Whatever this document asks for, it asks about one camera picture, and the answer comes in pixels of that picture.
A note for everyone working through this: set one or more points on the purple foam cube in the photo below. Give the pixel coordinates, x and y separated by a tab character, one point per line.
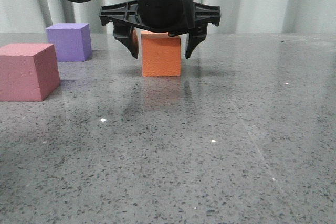
72	41

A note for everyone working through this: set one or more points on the red foam cube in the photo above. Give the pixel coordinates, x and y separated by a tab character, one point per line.
29	71

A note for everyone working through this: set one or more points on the orange foam cube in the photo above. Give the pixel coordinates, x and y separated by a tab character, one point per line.
161	54

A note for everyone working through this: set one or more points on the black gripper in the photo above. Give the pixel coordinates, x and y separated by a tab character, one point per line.
160	16

